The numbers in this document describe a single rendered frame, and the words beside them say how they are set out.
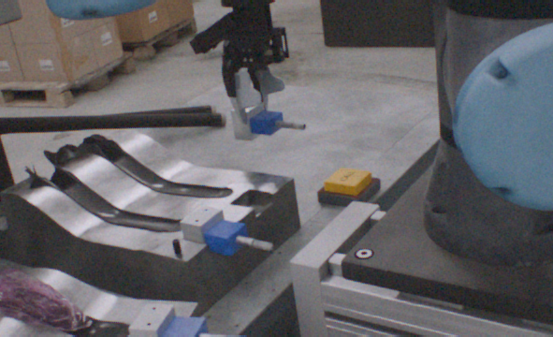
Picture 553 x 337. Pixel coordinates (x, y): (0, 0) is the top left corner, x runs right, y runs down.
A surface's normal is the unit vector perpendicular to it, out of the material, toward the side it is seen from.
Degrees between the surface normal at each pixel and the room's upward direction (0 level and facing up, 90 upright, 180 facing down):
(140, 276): 90
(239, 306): 0
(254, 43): 90
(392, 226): 0
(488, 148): 99
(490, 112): 97
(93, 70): 91
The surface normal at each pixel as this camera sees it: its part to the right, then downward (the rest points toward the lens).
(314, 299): -0.54, 0.41
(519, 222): -0.27, 0.13
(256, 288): -0.14, -0.90
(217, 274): 0.83, 0.12
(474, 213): -0.64, 0.11
